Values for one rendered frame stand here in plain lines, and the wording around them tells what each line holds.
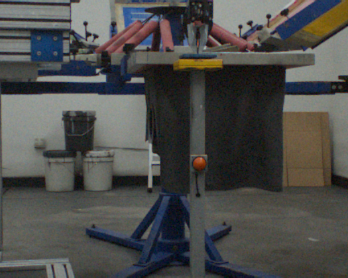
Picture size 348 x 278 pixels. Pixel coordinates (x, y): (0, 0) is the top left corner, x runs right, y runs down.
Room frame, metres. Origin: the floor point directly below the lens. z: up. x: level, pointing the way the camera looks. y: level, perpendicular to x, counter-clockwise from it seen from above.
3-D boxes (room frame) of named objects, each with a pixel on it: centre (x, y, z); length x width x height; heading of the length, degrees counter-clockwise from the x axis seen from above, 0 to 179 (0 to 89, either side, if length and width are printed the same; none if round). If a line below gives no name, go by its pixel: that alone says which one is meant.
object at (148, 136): (2.64, 0.05, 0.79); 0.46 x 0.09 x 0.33; 7
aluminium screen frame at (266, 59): (2.71, -0.12, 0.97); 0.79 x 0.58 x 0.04; 7
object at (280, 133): (2.42, -0.16, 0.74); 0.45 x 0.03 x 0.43; 97
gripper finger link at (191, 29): (2.11, -0.06, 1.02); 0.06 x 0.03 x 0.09; 7
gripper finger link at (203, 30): (2.11, -0.09, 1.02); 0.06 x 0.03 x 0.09; 7
